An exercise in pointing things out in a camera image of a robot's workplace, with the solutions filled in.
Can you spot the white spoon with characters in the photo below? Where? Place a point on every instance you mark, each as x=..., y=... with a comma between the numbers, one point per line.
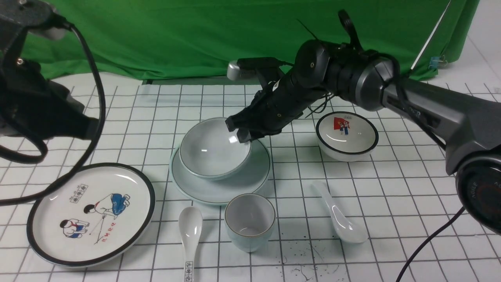
x=190, y=227

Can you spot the black-rimmed plate with cartoon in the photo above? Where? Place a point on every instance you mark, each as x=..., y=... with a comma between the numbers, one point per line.
x=96, y=216

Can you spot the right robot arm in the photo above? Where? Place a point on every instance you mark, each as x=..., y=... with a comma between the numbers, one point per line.
x=466, y=127

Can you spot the pale blue plain plate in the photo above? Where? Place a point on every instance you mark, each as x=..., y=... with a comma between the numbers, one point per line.
x=249, y=180

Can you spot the green backdrop cloth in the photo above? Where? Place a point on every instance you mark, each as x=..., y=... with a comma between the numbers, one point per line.
x=158, y=39

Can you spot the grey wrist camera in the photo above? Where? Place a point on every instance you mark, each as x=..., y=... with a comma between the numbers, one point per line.
x=246, y=68

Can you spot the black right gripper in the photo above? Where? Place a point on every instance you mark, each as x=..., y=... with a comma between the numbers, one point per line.
x=277, y=106

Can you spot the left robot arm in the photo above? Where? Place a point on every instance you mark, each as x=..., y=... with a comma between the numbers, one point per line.
x=29, y=102

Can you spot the blue binder clip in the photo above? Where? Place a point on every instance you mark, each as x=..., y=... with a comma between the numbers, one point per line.
x=437, y=62

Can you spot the pale blue cup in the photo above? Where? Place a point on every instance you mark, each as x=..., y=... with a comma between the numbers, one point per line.
x=250, y=221

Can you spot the plain white spoon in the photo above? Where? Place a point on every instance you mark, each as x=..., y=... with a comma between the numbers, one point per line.
x=346, y=230

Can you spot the white grid tablecloth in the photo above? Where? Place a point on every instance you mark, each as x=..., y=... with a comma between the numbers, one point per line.
x=400, y=194

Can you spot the black-rimmed bowl with cartoon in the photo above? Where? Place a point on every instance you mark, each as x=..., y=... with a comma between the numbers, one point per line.
x=346, y=136

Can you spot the pale blue plain bowl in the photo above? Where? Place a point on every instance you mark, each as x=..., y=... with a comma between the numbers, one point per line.
x=209, y=150

